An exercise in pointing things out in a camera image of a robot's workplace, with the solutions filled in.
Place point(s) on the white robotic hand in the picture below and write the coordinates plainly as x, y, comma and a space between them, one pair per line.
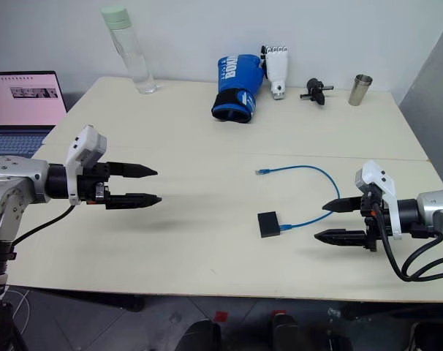
278, 67

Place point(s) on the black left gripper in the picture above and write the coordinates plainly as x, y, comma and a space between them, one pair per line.
91, 183

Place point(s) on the grey panel board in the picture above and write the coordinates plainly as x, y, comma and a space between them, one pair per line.
431, 109

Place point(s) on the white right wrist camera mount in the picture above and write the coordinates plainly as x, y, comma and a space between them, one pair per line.
378, 179

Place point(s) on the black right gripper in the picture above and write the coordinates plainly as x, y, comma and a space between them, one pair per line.
372, 223

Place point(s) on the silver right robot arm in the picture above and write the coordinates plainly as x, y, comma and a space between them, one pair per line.
431, 212

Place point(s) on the stainless steel cup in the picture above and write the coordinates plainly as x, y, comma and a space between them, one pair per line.
359, 90

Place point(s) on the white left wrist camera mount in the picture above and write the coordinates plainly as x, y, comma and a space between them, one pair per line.
88, 144

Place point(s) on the black adapter box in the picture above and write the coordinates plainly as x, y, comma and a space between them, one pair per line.
269, 224

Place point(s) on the open laptop computer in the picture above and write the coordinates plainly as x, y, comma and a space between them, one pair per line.
22, 106

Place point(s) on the dark rounded shape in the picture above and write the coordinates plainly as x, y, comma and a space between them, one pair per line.
201, 336
284, 331

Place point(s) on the black tripod stand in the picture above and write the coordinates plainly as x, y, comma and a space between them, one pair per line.
4, 325

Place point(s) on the clear bottle with green cap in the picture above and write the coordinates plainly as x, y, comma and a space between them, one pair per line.
135, 55

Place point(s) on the small black mechanical part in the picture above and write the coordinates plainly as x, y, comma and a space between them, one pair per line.
315, 90

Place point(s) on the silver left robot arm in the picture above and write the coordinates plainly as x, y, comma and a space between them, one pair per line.
13, 183

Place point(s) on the blue boxing glove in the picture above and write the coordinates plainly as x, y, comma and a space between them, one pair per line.
239, 84

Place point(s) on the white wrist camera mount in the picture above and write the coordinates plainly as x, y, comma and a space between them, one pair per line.
88, 144
378, 179

